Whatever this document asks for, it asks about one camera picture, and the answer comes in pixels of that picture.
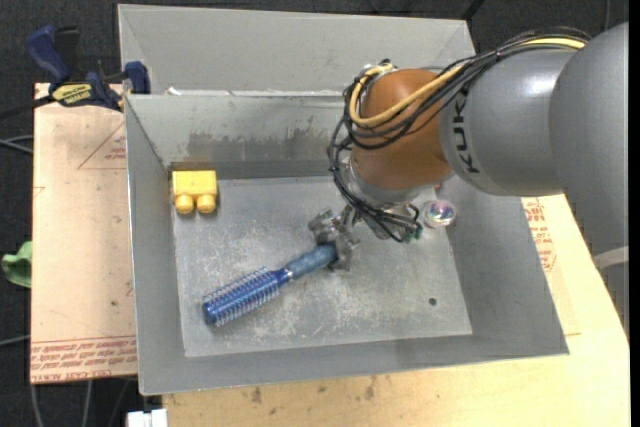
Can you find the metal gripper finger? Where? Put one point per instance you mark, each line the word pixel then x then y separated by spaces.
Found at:
pixel 346 255
pixel 324 222

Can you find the blue hairbrush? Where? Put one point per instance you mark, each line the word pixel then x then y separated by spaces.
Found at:
pixel 250 296

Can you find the clear iridescent glass ball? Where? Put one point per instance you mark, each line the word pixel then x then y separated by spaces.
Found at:
pixel 440 214

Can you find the yellow toy brick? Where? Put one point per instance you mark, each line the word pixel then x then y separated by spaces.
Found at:
pixel 194 187

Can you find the grey metal bin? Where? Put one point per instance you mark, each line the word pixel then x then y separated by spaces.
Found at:
pixel 280 55

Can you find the brown cardboard board, red print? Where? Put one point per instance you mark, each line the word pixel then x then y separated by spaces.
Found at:
pixel 80 235

